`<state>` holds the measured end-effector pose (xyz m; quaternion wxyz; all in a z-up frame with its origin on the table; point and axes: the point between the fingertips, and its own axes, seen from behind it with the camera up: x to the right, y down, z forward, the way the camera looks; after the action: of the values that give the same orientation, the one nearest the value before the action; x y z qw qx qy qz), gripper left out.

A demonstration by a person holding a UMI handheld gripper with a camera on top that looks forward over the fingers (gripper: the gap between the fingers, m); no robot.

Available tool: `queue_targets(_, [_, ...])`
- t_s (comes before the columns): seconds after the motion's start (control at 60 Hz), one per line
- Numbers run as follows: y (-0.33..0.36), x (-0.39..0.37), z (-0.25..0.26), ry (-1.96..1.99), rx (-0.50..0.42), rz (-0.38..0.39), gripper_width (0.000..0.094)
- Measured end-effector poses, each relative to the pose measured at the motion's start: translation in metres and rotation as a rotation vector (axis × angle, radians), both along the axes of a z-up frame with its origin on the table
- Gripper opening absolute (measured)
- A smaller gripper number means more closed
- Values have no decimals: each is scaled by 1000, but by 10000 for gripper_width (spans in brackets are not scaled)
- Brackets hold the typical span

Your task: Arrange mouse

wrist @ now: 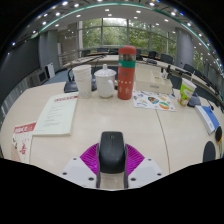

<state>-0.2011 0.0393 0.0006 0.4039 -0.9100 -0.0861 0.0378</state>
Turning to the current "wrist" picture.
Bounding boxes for white cardboard box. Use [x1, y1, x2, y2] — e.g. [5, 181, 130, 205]
[134, 68, 174, 95]

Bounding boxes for black computer mouse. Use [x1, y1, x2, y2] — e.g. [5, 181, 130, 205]
[98, 131, 128, 175]

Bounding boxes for black conference microphone console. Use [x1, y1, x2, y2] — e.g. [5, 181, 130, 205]
[187, 91, 202, 108]

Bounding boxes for black mouse pad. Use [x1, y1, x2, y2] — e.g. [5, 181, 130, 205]
[202, 140, 217, 164]

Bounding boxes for white booklet with red header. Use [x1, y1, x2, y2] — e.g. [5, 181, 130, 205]
[32, 93, 79, 137]

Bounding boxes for black gooseneck microphone base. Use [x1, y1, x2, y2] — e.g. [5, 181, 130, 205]
[63, 68, 80, 94]

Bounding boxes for white lidded mug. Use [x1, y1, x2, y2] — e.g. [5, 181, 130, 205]
[93, 63, 118, 99]

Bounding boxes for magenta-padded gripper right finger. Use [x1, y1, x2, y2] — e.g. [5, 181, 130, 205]
[123, 143, 164, 190]

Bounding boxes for colourful sticker sheet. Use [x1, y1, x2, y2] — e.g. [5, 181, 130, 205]
[132, 89, 177, 112]

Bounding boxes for blue and white book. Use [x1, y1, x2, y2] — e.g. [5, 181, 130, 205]
[194, 104, 221, 136]

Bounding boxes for red and white brochure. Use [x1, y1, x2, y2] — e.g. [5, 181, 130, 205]
[10, 121, 37, 164]

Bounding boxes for grey boxy monitor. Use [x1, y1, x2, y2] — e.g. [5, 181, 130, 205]
[28, 68, 48, 88]

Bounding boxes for red thermos bottle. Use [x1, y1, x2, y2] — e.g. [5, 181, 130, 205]
[117, 45, 138, 101]

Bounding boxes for dark office chairs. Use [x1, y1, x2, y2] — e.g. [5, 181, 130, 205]
[81, 48, 224, 101]

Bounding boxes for ceiling lights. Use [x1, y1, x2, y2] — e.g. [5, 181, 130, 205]
[9, 0, 222, 68]

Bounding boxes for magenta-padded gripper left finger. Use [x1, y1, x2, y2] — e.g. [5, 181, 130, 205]
[60, 143, 102, 190]

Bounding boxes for green-printed paper cup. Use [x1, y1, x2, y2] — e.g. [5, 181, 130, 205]
[176, 78, 197, 108]

